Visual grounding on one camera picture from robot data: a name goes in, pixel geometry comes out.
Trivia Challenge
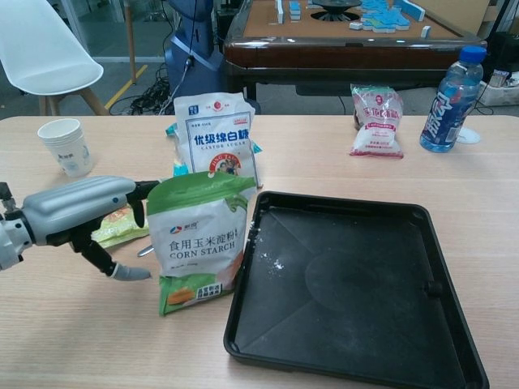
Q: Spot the black floor cable bundle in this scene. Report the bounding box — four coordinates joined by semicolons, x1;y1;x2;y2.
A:
129;72;176;117

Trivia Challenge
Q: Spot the white cardboard box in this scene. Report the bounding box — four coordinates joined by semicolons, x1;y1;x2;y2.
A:
484;69;519;107

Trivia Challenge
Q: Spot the dark wooden mahjong table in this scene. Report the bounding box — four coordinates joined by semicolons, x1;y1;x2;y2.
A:
222;0;487;114

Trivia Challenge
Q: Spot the black mahjong centre dome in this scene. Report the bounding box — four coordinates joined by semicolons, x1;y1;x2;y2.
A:
310;0;362;21

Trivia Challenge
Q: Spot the black square plastic tray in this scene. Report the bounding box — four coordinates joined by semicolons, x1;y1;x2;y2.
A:
222;190;491;389

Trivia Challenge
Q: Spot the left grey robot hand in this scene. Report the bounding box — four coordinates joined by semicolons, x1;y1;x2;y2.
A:
22;174;161;283

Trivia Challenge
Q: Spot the green snack packet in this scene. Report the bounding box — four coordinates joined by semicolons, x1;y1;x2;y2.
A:
91;203;150;249

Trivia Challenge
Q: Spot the white castor sugar bag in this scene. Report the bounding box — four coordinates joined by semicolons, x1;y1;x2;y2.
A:
173;91;264;190

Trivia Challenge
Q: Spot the blue capped drink bottle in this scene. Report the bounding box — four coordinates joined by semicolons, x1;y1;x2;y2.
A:
419;45;487;154

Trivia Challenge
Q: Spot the white chair with wooden legs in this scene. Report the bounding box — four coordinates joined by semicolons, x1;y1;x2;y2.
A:
0;0;109;118

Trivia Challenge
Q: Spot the green white corn starch bag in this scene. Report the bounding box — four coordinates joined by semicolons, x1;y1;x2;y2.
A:
146;170;259;318

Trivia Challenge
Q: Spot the white paper cup stack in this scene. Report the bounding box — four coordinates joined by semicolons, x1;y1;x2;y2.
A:
36;118;95;178

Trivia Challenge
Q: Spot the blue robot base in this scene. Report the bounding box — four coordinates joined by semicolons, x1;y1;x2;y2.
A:
164;0;224;100

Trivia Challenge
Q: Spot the white sugar bag pink print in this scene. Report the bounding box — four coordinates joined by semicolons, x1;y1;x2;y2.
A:
349;83;405;160

